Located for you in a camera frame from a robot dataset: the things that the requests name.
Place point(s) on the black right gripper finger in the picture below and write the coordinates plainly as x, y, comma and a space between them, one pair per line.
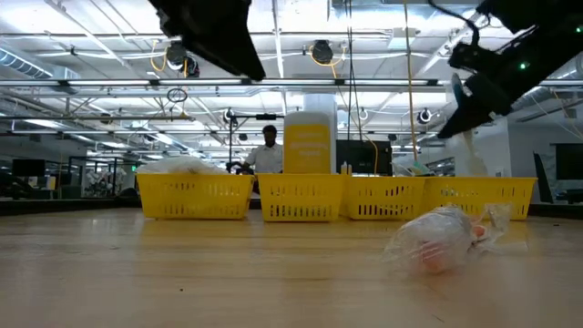
469, 119

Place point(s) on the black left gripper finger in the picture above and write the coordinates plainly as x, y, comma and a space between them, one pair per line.
228, 54

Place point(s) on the green toothbrush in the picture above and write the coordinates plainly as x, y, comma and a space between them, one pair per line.
421, 171

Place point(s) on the clear bag of cotton pads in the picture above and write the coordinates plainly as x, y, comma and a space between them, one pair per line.
209, 167
164, 166

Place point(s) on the red white toothbrush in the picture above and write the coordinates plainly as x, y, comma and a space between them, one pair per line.
432, 241

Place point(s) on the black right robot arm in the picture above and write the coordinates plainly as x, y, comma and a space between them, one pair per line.
537, 11

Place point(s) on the black leaning panel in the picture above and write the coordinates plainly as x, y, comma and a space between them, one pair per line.
543, 182

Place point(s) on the person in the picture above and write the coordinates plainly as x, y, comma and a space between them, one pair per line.
268, 159

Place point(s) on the long ceiling light strip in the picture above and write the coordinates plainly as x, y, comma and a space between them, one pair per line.
114, 82

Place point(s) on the white yellow wipes canister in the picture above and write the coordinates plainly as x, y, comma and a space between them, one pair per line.
307, 146

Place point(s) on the small yellow bottle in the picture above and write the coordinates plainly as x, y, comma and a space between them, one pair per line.
343, 168
349, 169

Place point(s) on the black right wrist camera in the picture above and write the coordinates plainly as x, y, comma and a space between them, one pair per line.
469, 57

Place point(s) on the black wall screen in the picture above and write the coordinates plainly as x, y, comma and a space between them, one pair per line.
569, 161

